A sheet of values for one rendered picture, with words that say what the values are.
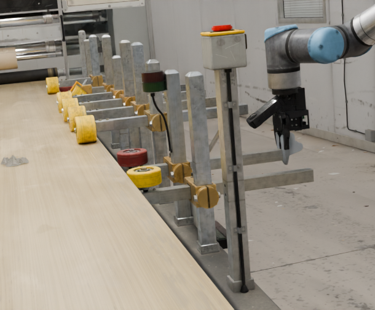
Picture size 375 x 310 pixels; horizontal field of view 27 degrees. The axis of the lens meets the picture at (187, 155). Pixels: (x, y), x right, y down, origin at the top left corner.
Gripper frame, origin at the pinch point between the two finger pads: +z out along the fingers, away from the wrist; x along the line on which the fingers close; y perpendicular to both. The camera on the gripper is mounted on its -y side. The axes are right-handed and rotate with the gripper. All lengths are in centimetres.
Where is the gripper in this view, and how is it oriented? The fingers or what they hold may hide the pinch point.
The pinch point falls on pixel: (283, 160)
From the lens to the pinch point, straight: 216.3
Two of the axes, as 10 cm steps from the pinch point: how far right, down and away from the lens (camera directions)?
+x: -2.3, -1.7, 9.6
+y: 9.7, -1.4, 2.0
